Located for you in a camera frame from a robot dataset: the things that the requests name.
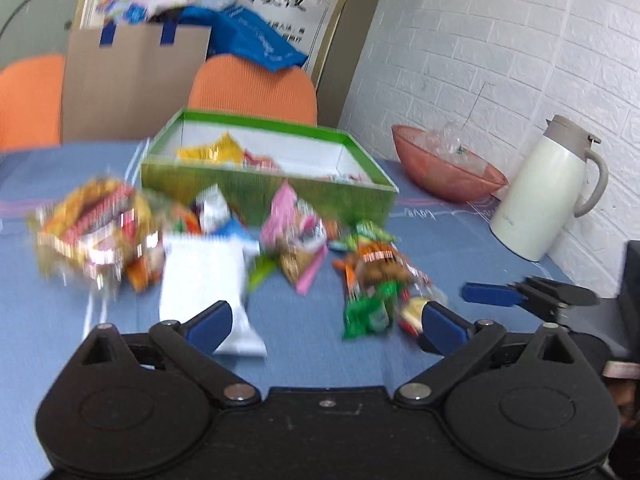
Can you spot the green cardboard box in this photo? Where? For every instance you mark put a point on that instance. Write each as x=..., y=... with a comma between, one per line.
x=300, y=200

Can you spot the clear plastic wrap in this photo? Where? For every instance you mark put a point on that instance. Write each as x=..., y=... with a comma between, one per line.
x=450, y=147

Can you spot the yellow snack packet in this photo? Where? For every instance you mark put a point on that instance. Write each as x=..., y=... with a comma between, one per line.
x=212, y=150

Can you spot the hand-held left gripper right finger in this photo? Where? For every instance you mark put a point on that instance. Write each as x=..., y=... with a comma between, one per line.
x=442, y=327

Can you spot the blue tablecloth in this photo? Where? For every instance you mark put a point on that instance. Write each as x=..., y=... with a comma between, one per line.
x=305, y=360

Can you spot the brown cookie packet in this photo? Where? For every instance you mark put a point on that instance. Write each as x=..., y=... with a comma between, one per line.
x=382, y=265

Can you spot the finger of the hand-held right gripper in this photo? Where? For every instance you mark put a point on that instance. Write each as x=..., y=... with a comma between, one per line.
x=490, y=294
x=565, y=291

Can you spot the pink plastic bowl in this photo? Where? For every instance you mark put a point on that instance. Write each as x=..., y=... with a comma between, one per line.
x=440, y=180

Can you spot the frosted glass partition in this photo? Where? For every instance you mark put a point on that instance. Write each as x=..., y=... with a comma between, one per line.
x=30, y=10

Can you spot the small white blue packet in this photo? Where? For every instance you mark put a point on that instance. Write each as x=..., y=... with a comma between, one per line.
x=215, y=207

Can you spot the blue plastic bag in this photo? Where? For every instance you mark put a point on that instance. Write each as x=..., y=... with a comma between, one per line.
x=250, y=35

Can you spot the bright green snack packet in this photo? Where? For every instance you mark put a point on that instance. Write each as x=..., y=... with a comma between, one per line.
x=367, y=312

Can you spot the white thermos jug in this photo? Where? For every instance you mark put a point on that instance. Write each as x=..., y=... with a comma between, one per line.
x=535, y=195

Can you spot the orange chair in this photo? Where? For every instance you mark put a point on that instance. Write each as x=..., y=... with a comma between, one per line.
x=30, y=105
x=255, y=92

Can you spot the person's right hand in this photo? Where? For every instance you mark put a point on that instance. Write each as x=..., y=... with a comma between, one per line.
x=624, y=397

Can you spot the white snack packet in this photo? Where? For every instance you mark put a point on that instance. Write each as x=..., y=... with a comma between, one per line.
x=205, y=275

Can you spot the brown cardboard sheet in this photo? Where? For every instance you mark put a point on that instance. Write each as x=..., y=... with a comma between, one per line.
x=125, y=85

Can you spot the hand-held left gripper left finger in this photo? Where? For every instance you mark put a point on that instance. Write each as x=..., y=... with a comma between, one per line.
x=212, y=326

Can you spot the pink snack packet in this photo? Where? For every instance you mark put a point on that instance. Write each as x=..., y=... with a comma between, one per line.
x=295, y=220

